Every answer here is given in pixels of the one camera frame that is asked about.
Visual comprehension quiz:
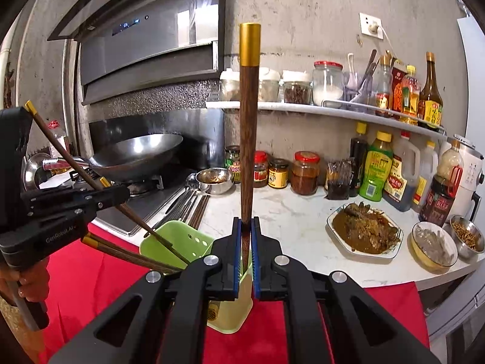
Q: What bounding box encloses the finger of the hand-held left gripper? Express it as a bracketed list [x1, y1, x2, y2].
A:
[26, 209, 98, 233]
[21, 184, 130, 211]

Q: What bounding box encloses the white wall socket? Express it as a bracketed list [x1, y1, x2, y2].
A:
[359, 12, 384, 39]

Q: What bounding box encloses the dark soy sauce bottle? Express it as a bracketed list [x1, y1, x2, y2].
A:
[349, 122, 370, 198]

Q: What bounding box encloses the steel ladle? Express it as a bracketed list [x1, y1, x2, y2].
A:
[163, 172, 207, 221]

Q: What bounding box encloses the grey range hood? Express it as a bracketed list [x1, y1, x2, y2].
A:
[47, 0, 228, 107]

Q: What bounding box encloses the green label jar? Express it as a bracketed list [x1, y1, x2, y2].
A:
[224, 145, 242, 183]

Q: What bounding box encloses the dark sauce jug red handle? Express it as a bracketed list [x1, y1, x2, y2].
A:
[419, 140, 465, 228]

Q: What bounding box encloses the gas stove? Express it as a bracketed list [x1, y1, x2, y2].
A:
[68, 174, 198, 238]

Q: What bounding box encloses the large chili paste jar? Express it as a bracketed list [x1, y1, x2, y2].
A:
[291, 151, 321, 196]

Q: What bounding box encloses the clear jug yellow cap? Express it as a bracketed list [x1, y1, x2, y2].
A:
[411, 140, 438, 213]

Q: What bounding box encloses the gold rim bowl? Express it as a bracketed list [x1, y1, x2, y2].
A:
[408, 221, 459, 270]

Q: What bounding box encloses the clear utensil cup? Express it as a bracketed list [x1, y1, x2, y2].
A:
[343, 71, 374, 103]

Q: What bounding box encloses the small steel bowl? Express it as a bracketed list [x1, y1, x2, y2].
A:
[195, 167, 234, 195]

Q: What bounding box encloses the white wall shelf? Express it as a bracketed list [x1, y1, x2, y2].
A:
[206, 100, 450, 137]

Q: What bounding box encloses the plate of cooked food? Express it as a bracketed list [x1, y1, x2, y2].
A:
[326, 202, 404, 260]

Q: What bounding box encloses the red tablecloth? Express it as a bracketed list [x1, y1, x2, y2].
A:
[38, 224, 430, 364]

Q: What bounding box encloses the steel pot lid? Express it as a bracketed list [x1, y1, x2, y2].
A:
[22, 153, 52, 192]

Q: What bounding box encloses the white refrigerator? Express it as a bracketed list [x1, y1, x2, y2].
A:
[457, 15, 485, 160]

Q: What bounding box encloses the wooden chopstick gold tip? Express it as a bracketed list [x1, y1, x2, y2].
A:
[99, 177, 191, 265]
[25, 100, 169, 246]
[82, 235, 179, 271]
[239, 23, 262, 274]
[91, 243, 169, 275]

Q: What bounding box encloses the grey wall pipe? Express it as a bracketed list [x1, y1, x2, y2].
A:
[62, 40, 82, 148]

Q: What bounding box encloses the yellow label jar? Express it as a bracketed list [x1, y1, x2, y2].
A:
[267, 158, 290, 189]

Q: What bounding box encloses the white lid spice jar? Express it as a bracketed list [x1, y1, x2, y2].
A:
[281, 70, 313, 104]
[258, 67, 282, 102]
[220, 69, 243, 102]

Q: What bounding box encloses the glass jar red lid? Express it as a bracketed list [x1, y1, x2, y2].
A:
[313, 61, 345, 106]

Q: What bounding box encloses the steel wok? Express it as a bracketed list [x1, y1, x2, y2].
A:
[42, 133, 184, 183]

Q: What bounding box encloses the person's left hand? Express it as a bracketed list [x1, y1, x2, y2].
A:
[0, 261, 51, 308]

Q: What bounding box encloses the steel bowl of food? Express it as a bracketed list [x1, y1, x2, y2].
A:
[449, 215, 485, 260]

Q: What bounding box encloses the yellow oil bottle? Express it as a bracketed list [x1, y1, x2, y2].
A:
[400, 65, 421, 124]

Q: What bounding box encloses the cooking oil bottle red cap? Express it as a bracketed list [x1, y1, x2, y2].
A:
[46, 120, 71, 177]

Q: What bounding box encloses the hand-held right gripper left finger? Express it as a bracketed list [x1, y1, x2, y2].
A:
[47, 217, 243, 364]

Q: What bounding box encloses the green plastic utensil holder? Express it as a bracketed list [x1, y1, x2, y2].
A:
[139, 220, 254, 335]

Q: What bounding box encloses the clear plastic bag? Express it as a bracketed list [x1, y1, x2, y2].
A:
[325, 159, 353, 200]

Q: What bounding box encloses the gold cap small bottle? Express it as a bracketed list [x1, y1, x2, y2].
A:
[375, 55, 393, 116]

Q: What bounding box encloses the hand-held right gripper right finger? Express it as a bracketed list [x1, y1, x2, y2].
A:
[251, 217, 442, 364]

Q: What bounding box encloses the green plastic bottle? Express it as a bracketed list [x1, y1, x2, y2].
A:
[358, 131, 394, 202]

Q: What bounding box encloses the tall dark vinegar bottle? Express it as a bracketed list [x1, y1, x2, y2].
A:
[417, 52, 444, 131]

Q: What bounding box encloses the oil jug red cap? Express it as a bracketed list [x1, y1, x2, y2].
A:
[383, 131, 421, 212]

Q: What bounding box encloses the red lid sauce jar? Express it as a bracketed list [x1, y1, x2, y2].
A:
[253, 151, 269, 187]

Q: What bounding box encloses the white kitchen appliance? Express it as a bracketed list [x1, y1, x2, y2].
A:
[440, 134, 485, 224]

